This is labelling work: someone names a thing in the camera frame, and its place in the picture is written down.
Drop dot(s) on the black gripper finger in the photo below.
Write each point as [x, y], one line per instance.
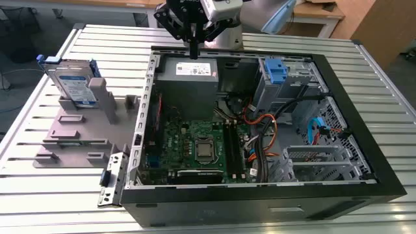
[171, 22]
[218, 30]

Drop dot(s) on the hard disk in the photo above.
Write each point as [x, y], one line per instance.
[75, 85]

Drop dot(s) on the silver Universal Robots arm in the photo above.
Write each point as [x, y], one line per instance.
[232, 36]

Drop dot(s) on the silver disk bay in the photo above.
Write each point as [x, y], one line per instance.
[324, 163]

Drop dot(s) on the blue drive bay latch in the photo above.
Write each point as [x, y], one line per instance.
[275, 70]

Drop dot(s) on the grey power supply unit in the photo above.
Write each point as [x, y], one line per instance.
[186, 97]

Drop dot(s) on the silver drive cage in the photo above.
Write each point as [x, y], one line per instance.
[294, 91]

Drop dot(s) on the CPU socket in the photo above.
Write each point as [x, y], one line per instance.
[204, 139]

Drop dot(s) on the green motherboard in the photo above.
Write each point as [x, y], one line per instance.
[175, 136]

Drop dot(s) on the black RAM slot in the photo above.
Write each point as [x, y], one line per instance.
[227, 148]
[239, 148]
[235, 148]
[231, 148]

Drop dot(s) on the silver CPU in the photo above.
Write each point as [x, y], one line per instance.
[204, 150]

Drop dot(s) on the grey plastic parts rack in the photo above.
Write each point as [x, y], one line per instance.
[87, 131]

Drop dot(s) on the wooden cabinet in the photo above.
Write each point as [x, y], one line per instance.
[390, 9]

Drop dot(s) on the green RAM stick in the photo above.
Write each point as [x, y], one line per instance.
[70, 145]

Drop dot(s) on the black graphics card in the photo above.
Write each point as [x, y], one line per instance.
[198, 177]

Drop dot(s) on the black open PC case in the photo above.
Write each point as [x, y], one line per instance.
[227, 209]

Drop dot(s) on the wooden desk white frame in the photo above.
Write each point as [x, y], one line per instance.
[319, 12]

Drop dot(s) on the silver rear port bracket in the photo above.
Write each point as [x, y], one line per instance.
[118, 168]

